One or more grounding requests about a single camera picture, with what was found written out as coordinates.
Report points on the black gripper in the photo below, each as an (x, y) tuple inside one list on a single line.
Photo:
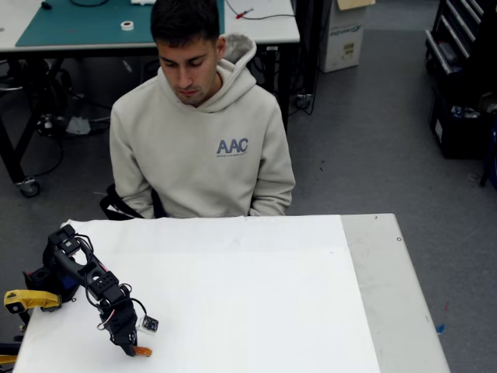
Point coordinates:
[(123, 337)]

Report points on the orange snack piece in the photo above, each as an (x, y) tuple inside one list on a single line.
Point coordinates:
[(144, 351)]

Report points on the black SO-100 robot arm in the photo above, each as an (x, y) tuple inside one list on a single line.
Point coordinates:
[(74, 268)]

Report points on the yellow black table clamp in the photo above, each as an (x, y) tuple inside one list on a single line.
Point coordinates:
[(31, 299), (7, 357)]

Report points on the white paper sheet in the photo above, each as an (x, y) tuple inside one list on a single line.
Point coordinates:
[(233, 291)]

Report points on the grey caster wheel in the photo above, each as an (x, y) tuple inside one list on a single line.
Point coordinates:
[(303, 101), (29, 187)]

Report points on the man in beige hoodie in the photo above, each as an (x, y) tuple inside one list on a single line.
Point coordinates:
[(194, 155)]

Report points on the white plastic bag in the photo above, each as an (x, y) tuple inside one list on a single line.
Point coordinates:
[(78, 125)]

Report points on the blue tape scrap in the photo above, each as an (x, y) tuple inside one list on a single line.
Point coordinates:
[(440, 328)]

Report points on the white tape roll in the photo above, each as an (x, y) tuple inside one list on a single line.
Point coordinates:
[(127, 25)]

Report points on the green cutting mat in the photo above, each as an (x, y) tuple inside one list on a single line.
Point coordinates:
[(77, 23)]

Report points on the white cloth piece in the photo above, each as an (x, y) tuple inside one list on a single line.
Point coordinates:
[(141, 2)]

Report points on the red screwdriver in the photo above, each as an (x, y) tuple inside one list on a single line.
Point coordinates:
[(244, 13)]

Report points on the white cardboard box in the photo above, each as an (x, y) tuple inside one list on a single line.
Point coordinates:
[(343, 42)]

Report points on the black storage bin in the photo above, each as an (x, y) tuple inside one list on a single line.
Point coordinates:
[(462, 132)]

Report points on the black drawer tool cart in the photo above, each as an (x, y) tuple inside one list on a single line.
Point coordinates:
[(458, 35)]

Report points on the white gripper camera module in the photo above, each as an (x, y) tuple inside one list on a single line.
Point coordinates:
[(148, 325)]

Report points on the white workbench black frame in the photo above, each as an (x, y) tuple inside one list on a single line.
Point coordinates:
[(268, 31)]

